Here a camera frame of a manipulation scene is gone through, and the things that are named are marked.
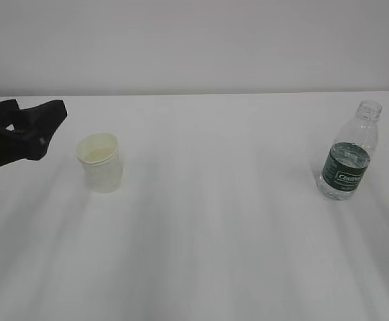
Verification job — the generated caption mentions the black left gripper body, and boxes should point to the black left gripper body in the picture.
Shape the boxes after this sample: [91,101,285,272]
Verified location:
[0,125,53,201]

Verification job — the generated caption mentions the clear green-label water bottle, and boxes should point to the clear green-label water bottle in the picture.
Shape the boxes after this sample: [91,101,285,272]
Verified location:
[317,100,382,201]

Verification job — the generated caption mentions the white paper cup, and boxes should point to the white paper cup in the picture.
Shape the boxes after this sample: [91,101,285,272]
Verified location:
[76,132,123,193]

